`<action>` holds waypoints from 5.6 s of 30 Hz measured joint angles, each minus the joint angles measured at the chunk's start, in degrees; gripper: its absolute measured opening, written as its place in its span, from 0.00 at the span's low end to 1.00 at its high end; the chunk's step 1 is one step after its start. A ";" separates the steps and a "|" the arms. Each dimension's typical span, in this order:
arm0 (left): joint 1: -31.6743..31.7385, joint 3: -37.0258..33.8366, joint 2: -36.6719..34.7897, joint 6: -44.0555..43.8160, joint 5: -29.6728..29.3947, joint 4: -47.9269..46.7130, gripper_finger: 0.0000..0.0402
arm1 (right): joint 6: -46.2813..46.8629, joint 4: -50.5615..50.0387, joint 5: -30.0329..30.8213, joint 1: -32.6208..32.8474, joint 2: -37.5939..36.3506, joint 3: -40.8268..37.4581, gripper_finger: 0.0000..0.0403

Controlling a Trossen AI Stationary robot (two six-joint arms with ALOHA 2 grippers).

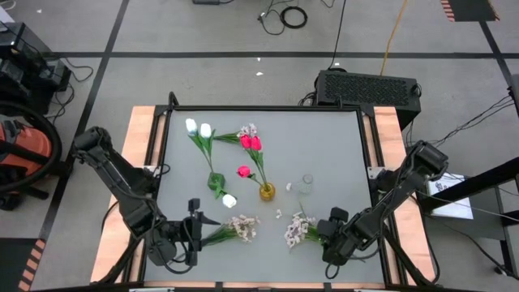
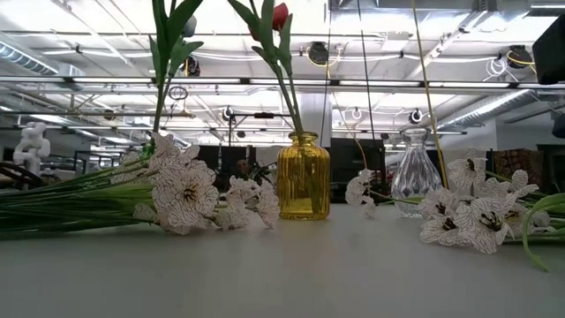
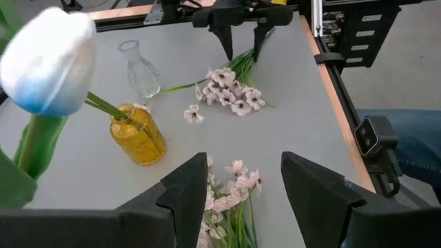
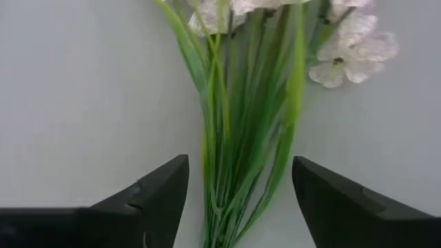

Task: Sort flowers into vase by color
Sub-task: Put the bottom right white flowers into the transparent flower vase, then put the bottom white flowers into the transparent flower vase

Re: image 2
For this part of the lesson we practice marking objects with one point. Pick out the long ceiling light bar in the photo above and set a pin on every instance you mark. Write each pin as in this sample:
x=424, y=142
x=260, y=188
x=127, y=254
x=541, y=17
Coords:
x=198, y=81

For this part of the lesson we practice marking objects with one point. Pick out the white robot figure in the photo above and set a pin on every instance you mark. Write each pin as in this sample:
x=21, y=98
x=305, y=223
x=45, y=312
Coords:
x=31, y=148

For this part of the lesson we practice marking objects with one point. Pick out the black background cabinet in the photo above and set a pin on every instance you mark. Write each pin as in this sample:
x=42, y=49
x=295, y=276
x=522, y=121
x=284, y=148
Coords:
x=220, y=159
x=353, y=159

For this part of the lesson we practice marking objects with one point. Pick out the grey table mat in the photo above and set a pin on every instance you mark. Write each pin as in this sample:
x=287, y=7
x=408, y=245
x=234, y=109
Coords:
x=309, y=274

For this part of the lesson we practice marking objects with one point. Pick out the clear glass vase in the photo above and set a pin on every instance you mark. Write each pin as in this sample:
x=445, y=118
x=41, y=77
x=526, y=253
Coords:
x=415, y=170

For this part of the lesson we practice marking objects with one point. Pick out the small loose white flower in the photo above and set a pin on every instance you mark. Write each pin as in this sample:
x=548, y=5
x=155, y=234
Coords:
x=369, y=208
x=358, y=187

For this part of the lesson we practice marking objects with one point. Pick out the red artificial tulip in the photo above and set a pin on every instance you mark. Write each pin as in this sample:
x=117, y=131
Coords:
x=267, y=31
x=280, y=15

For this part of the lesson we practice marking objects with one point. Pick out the black gantry frame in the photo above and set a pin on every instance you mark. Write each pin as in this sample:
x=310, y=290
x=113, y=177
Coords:
x=264, y=115

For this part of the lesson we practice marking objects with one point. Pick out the yellow glass vase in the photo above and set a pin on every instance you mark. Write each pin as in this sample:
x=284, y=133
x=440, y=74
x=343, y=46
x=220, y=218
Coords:
x=303, y=176

